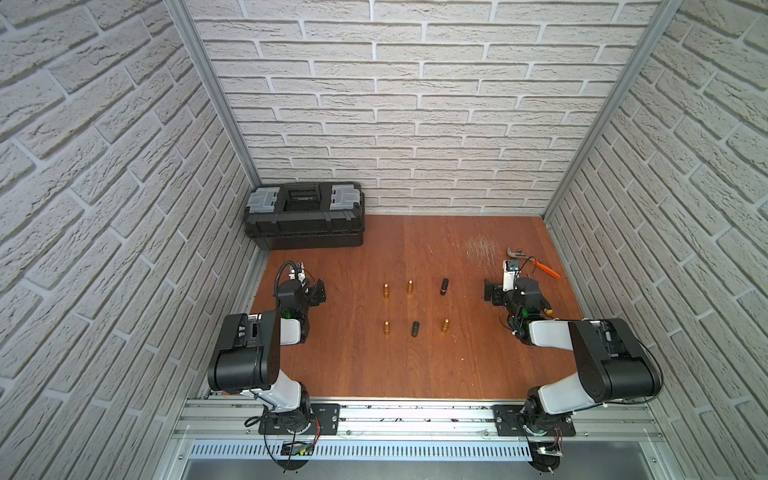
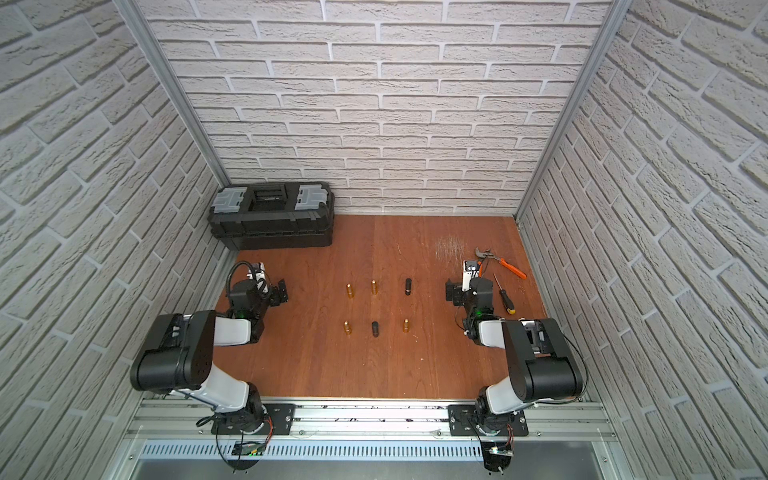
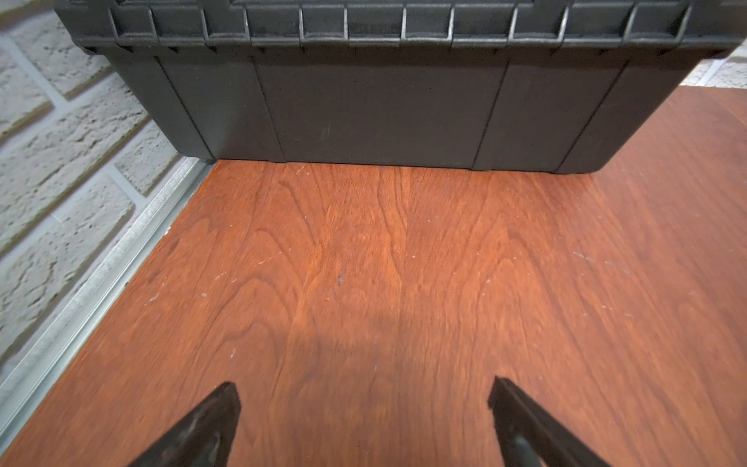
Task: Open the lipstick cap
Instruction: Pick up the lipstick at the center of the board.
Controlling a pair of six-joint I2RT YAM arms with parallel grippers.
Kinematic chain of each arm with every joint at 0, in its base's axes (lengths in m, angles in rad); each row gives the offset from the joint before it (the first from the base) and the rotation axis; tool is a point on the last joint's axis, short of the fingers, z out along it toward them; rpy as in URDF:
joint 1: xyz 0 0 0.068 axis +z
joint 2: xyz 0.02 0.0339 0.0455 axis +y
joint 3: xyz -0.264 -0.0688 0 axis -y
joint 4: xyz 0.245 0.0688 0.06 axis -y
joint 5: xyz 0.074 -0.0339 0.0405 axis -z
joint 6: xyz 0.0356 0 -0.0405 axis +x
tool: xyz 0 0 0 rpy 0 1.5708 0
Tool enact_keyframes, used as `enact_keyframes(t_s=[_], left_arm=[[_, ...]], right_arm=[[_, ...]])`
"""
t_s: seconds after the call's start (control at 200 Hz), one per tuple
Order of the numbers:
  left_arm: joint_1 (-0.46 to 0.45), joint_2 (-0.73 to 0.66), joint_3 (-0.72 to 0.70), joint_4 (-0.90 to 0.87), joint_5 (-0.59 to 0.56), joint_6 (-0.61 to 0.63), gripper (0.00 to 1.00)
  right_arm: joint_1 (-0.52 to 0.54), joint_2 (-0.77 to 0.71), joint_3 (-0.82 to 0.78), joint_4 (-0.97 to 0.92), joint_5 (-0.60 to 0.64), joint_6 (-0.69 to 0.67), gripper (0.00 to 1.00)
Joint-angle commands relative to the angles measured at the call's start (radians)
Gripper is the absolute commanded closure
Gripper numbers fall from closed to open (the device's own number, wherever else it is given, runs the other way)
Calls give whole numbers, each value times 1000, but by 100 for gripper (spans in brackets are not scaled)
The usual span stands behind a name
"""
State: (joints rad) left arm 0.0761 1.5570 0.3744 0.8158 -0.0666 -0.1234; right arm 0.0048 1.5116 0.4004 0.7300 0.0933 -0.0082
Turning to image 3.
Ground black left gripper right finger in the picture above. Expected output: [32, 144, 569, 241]
[487, 377, 608, 466]

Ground black plastic toolbox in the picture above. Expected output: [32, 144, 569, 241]
[54, 1, 746, 174]

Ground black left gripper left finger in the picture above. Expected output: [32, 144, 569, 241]
[130, 381, 241, 466]

